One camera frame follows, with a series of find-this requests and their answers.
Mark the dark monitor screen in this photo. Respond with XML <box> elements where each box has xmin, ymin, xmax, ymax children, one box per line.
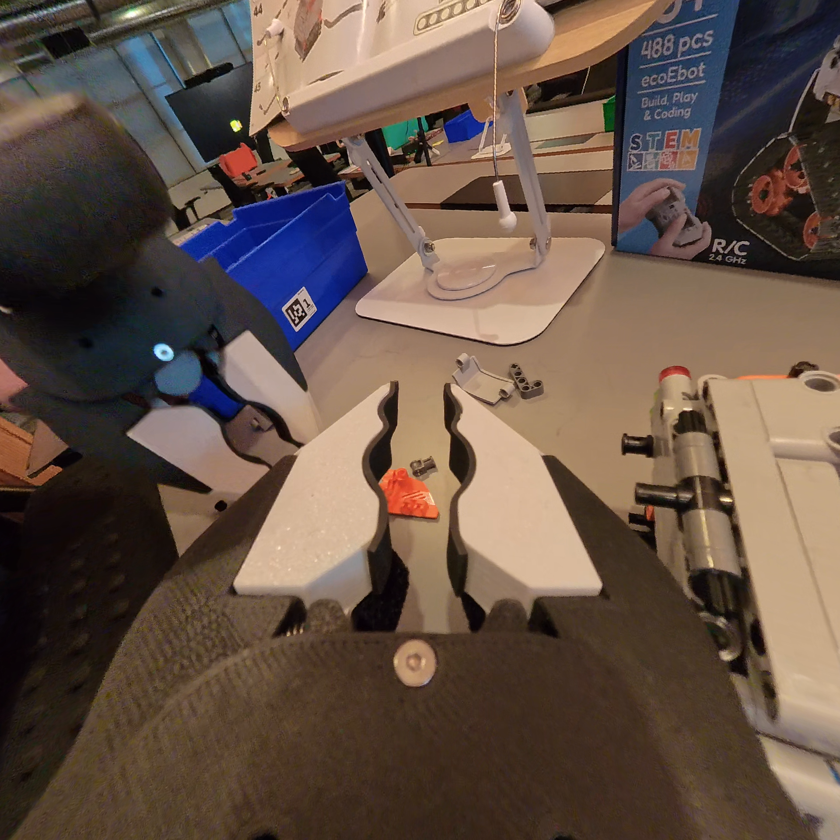
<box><xmin>164</xmin><ymin>59</ymin><xmax>259</xmax><ymax>165</ymax></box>

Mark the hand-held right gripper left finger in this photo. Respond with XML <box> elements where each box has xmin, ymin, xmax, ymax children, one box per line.
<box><xmin>234</xmin><ymin>381</ymin><xmax>401</xmax><ymax>634</ymax></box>

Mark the brown background table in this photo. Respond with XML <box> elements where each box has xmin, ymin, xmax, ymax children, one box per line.
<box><xmin>381</xmin><ymin>99</ymin><xmax>618</xmax><ymax>217</ymax></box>

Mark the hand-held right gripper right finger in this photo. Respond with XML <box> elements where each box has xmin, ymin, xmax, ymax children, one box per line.
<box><xmin>443</xmin><ymin>384</ymin><xmax>605</xmax><ymax>634</ymax></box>

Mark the dark robot kit box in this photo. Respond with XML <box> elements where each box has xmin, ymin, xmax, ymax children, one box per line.
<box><xmin>612</xmin><ymin>0</ymin><xmax>840</xmax><ymax>280</ymax></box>

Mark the orange brick panel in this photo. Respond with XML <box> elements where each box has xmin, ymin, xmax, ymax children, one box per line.
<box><xmin>380</xmin><ymin>472</ymin><xmax>442</xmax><ymax>521</ymax></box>

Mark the grey orange toy brick assembly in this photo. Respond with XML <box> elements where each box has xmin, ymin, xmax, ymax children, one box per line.
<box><xmin>621</xmin><ymin>364</ymin><xmax>840</xmax><ymax>760</ymax></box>

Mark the light grey curved brick panel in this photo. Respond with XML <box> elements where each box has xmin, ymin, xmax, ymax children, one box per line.
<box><xmin>453</xmin><ymin>352</ymin><xmax>518</xmax><ymax>405</ymax></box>

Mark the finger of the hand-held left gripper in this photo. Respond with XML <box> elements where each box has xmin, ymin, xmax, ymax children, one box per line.
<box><xmin>126</xmin><ymin>401</ymin><xmax>287</xmax><ymax>497</ymax></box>
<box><xmin>210</xmin><ymin>329</ymin><xmax>324</xmax><ymax>447</ymax></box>

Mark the blue bin with square tag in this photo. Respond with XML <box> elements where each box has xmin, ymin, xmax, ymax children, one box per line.
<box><xmin>175</xmin><ymin>182</ymin><xmax>370</xmax><ymax>353</ymax></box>

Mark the printed instruction booklet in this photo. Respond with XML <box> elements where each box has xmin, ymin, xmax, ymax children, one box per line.
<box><xmin>250</xmin><ymin>0</ymin><xmax>395</xmax><ymax>132</ymax></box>

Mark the white book stand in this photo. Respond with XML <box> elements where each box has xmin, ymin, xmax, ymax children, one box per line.
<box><xmin>250</xmin><ymin>0</ymin><xmax>657</xmax><ymax>346</ymax></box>

